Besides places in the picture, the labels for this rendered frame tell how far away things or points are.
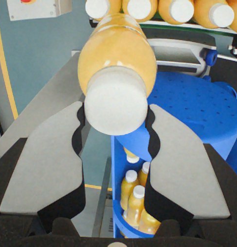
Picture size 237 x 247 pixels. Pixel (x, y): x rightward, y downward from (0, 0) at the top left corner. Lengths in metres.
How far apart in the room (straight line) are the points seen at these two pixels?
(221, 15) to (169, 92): 0.18
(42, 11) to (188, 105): 0.33
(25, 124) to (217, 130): 0.67
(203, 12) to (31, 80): 1.65
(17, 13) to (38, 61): 1.35
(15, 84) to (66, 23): 0.77
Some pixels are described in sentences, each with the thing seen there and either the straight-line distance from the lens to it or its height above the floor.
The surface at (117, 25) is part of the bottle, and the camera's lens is 0.19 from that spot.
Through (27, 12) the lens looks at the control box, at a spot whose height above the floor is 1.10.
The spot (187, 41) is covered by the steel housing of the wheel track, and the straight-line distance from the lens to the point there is 0.55.
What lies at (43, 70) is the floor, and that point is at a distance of 1.77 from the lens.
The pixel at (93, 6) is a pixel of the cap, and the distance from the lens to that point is 0.36.
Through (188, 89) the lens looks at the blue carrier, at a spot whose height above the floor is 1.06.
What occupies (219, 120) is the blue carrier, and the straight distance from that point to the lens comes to 0.38.
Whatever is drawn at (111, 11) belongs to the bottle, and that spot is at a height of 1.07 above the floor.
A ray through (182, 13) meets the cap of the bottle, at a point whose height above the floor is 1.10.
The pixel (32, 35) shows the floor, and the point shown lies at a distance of 1.71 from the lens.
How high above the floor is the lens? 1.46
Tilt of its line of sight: 52 degrees down
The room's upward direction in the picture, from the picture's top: 169 degrees counter-clockwise
